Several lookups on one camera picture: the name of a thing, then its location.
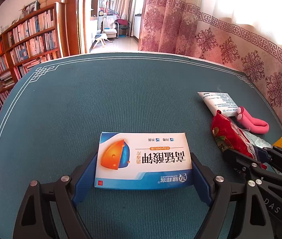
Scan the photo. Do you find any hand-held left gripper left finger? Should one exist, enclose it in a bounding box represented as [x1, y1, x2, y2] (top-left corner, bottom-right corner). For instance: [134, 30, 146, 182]
[12, 152, 98, 239]

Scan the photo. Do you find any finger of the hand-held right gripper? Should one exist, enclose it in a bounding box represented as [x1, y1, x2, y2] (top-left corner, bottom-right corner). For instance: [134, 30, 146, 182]
[223, 149, 282, 190]
[254, 146, 282, 177]

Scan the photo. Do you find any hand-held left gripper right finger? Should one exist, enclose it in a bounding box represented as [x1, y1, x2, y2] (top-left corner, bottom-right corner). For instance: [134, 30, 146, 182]
[190, 152, 274, 239]

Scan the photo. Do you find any red snack packet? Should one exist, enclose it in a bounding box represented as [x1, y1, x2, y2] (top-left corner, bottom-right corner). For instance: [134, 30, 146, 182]
[211, 111, 272, 170]

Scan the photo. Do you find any pink foam bendy curler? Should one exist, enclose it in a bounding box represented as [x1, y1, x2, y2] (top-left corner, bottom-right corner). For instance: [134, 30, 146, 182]
[236, 106, 269, 133]

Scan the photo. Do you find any blue white medicine box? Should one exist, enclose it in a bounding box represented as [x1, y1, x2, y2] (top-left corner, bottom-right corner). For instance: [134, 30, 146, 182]
[95, 132, 194, 190]

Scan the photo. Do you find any white text-printed packet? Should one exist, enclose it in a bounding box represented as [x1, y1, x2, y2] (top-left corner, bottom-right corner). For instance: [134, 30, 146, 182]
[198, 92, 240, 117]

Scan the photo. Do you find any teal table cover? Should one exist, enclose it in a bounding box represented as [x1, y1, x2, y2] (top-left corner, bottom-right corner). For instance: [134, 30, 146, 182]
[0, 52, 282, 239]

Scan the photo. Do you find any patterned pink curtain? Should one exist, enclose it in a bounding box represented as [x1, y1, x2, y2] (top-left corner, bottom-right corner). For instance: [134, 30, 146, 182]
[138, 0, 282, 152]

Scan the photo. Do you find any white stool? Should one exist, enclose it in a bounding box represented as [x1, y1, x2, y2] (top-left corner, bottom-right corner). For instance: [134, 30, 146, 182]
[91, 33, 112, 49]

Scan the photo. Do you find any large wooden bookshelf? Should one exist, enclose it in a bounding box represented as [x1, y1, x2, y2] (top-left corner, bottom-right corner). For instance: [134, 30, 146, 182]
[0, 2, 64, 107]

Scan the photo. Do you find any dark red chair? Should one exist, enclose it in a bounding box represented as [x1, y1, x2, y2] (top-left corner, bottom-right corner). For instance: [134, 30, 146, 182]
[113, 19, 132, 38]

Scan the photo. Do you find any wooden door frame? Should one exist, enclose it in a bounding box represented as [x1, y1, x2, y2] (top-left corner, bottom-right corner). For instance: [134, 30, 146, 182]
[56, 0, 88, 56]

